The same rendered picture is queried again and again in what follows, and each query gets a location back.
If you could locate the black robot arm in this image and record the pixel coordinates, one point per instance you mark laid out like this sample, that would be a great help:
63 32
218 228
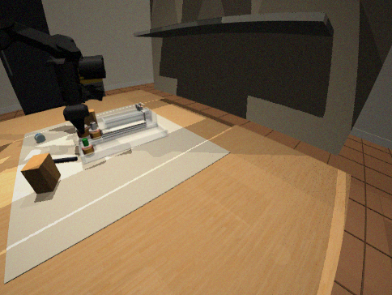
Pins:
66 55

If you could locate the black rod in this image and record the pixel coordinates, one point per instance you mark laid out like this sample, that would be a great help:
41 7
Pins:
65 159

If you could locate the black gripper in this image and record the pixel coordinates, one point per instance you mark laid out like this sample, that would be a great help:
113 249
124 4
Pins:
75 112

